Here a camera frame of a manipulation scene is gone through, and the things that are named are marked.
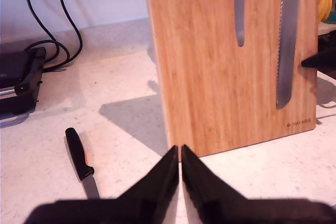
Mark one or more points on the wooden magnetic knife block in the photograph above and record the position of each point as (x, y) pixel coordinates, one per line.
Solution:
(204, 77)

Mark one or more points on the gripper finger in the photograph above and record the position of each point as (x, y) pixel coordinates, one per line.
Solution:
(325, 62)
(207, 195)
(157, 195)

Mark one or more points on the black contact grill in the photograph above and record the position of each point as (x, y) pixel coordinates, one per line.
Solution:
(15, 72)

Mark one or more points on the serrated bread knife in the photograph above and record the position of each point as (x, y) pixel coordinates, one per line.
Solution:
(287, 51)

